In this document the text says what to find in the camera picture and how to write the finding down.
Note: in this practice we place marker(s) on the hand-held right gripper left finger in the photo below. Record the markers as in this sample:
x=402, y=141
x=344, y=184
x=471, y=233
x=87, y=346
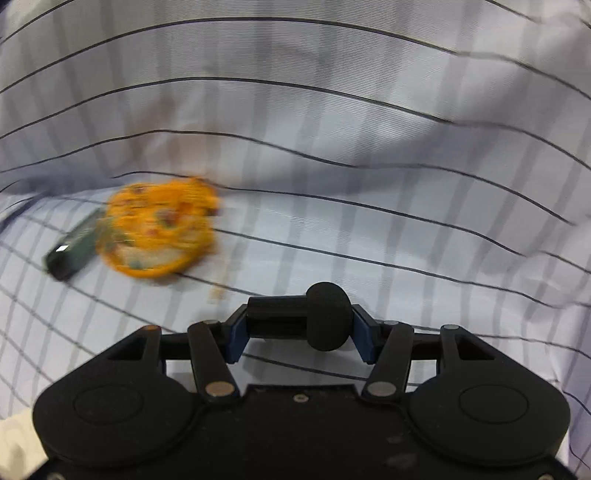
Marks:
x=236, y=337

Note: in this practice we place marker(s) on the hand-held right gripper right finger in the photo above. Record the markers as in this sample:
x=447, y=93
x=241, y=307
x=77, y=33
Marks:
x=364, y=339

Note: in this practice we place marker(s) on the black foam-tipped cylinder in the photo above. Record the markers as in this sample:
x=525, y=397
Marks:
x=328, y=318

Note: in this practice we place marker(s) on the orange satin pouch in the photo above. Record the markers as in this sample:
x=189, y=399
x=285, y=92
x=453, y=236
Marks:
x=157, y=226

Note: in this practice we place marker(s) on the dark green toy white face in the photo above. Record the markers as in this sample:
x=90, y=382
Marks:
x=71, y=251

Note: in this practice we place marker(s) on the white checked bed sheet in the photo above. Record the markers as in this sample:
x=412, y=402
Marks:
x=323, y=138

